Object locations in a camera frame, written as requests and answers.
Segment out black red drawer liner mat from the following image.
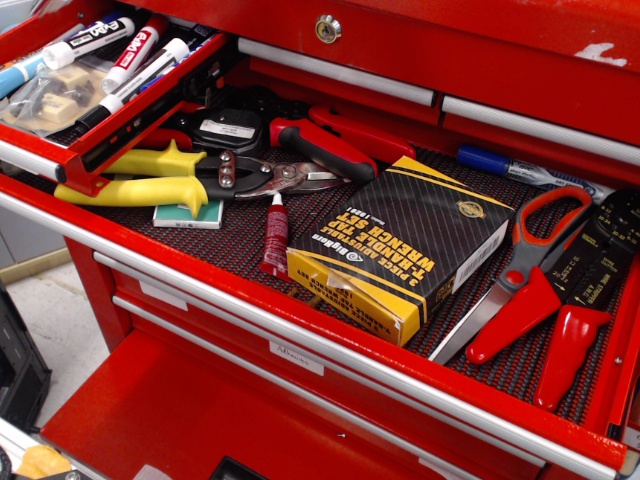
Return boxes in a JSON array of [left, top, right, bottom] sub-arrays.
[[4, 97, 634, 427]]

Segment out red lower open drawer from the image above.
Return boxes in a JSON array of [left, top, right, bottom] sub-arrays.
[[42, 332, 447, 479]]

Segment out black cap whiteboard marker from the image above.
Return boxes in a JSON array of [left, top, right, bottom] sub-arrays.
[[42, 17, 135, 70]]

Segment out white black dry-erase marker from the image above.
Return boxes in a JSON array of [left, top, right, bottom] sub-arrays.
[[73, 38, 190, 135]]

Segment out light blue marker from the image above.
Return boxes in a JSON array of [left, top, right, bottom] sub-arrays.
[[0, 48, 45, 99]]

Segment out red upper open drawer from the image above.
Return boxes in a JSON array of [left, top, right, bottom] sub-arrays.
[[1, 1, 237, 196]]

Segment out black tape measure case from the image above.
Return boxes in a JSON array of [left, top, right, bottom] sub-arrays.
[[187, 108, 265, 155]]

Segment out brass cabinet lock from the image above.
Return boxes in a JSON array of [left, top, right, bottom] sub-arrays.
[[315, 14, 342, 44]]

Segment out yellow handled tin snips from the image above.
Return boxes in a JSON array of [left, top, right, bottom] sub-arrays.
[[54, 141, 348, 216]]

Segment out black box on floor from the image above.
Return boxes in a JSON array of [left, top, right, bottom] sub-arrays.
[[1, 284, 52, 433]]

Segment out red whiteboard marker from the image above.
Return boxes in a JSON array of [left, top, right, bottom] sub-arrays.
[[101, 13, 169, 94]]

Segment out clear bag of parts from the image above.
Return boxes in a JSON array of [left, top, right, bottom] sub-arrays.
[[1, 55, 113, 137]]

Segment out green white small box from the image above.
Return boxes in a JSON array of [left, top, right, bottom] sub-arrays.
[[152, 200, 224, 230]]

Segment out black yellow tap wrench box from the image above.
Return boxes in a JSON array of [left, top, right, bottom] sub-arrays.
[[287, 157, 514, 346]]

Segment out red threadlocker tube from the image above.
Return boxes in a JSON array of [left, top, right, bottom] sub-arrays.
[[260, 193, 290, 281]]

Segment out blue pen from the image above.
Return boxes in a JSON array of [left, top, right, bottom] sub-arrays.
[[138, 30, 220, 94]]

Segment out red grey scissors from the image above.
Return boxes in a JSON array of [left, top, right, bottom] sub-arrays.
[[429, 186, 592, 364]]

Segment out red handled wire stripper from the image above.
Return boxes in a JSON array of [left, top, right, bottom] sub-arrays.
[[466, 189, 639, 411]]

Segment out red main open drawer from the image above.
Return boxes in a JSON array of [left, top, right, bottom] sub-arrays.
[[0, 84, 640, 480]]

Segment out red tool cabinet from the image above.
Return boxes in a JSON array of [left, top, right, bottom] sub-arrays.
[[64, 0, 640, 480]]

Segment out blue cap BIC marker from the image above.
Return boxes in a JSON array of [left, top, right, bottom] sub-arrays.
[[457, 144, 614, 204]]

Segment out red black handled crimper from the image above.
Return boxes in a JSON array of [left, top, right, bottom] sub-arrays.
[[269, 105, 416, 183]]

